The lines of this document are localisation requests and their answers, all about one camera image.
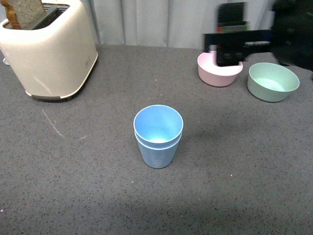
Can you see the grey curtain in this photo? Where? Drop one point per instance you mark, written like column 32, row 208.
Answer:
column 153, row 23

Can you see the bread slice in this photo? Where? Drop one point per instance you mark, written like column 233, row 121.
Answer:
column 21, row 13

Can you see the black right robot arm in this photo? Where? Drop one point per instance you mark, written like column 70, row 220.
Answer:
column 289, row 39

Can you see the green bowl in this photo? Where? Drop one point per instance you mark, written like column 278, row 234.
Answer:
column 271, row 82

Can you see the pink bowl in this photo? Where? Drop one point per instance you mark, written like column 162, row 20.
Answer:
column 213, row 75

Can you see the cream toaster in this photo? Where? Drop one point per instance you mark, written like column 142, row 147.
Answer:
column 52, row 62

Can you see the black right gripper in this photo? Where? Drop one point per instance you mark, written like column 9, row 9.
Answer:
column 232, row 41

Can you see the blue cup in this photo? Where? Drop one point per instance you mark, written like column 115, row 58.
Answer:
column 158, row 126
column 158, row 149

